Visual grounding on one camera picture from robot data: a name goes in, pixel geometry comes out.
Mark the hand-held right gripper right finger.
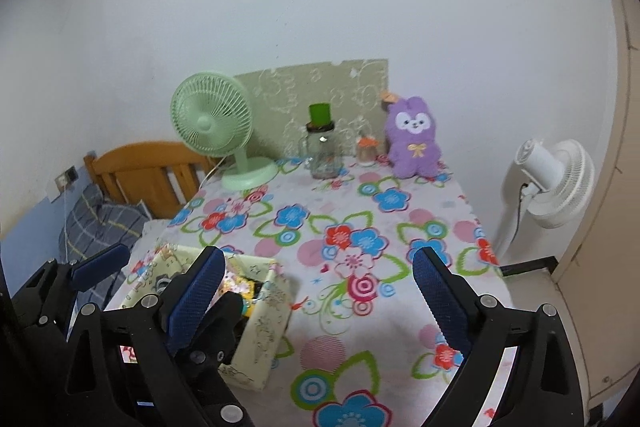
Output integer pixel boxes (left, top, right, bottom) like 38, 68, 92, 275
412, 247, 583, 427

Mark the thin white charging cable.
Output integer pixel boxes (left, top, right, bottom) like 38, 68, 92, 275
59, 191, 72, 260

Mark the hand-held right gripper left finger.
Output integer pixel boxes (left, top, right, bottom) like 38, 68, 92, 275
65, 246, 226, 427

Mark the white bedding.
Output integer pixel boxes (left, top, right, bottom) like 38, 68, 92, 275
142, 219, 173, 238

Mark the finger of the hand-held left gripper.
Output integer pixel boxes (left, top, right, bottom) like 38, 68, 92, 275
70, 243, 131, 293
175, 291, 247, 427

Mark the beige door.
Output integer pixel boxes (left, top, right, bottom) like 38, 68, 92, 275
550, 0, 640, 413

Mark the black fan cable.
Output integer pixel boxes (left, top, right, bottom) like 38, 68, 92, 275
515, 182, 534, 229

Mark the floral tablecloth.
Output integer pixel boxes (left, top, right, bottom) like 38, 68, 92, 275
102, 156, 516, 427

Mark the yellow fabric storage box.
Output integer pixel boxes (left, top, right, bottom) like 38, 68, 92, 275
120, 244, 293, 392

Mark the glass jar with green lid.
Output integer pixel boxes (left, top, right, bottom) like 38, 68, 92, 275
298, 103, 345, 180

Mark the purple plush bunny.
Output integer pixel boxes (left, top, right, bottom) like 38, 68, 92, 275
380, 92, 443, 179

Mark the wooden headboard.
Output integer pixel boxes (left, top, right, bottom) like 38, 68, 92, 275
82, 141, 218, 220

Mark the white fan cord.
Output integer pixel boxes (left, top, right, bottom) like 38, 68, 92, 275
202, 157, 227, 184

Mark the small yellow packet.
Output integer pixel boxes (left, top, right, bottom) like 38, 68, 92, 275
222, 279, 258, 308

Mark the small jar with orange lid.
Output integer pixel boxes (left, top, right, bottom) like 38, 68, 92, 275
356, 136, 378, 166

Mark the white standing fan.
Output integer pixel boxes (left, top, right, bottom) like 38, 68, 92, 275
495, 138, 596, 260

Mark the green desk fan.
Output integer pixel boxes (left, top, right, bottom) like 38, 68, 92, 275
170, 72, 278, 192

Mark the green patterned board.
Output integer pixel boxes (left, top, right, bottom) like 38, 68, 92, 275
234, 58, 390, 158

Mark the grey plaid pillow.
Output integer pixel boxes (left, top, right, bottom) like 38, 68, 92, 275
60, 184, 151, 303

